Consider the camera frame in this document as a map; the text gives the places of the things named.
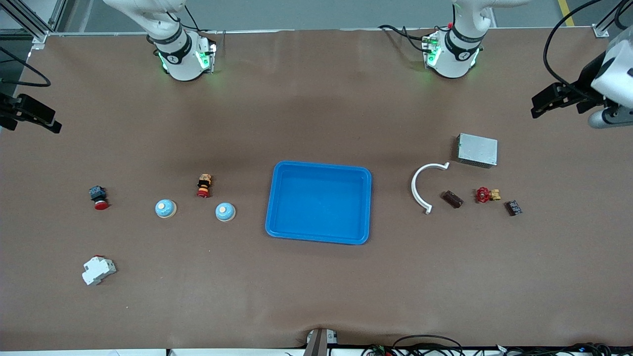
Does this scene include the brown electrolytic capacitor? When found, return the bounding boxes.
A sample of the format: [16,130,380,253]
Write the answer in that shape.
[441,190,465,209]

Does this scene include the blue plastic tray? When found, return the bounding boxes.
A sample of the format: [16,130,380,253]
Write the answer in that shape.
[265,161,372,245]

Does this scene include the silver metal power supply box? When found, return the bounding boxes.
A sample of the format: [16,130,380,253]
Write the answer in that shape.
[457,133,498,169]

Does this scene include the red emergency stop button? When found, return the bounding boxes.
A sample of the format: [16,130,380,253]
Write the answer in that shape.
[89,185,110,211]

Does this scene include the brass valve red handwheel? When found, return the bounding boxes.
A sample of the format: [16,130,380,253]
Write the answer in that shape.
[475,186,501,204]

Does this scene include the white circuit breaker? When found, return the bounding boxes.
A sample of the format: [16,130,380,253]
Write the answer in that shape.
[82,256,117,286]

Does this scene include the brown table cover sheet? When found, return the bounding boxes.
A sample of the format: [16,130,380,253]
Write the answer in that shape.
[0,27,633,353]

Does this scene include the aluminium frame profile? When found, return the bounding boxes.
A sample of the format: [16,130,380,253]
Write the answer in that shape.
[0,0,67,50]
[592,0,633,39]

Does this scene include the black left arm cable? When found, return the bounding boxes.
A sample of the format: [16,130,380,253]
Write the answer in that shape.
[543,0,624,97]

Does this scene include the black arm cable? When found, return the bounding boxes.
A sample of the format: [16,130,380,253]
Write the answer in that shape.
[543,0,624,97]
[0,46,51,88]

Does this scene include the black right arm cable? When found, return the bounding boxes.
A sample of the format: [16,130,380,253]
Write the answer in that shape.
[0,46,51,88]

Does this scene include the white curved plastic bracket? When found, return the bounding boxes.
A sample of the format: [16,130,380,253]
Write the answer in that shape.
[411,162,451,215]

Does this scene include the black cable bundle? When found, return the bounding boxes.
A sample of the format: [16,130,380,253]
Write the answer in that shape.
[495,342,614,356]

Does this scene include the black looped cable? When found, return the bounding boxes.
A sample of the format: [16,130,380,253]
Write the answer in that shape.
[392,335,464,356]

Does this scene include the grey metal clamp bracket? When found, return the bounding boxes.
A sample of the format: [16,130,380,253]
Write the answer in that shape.
[304,328,340,356]

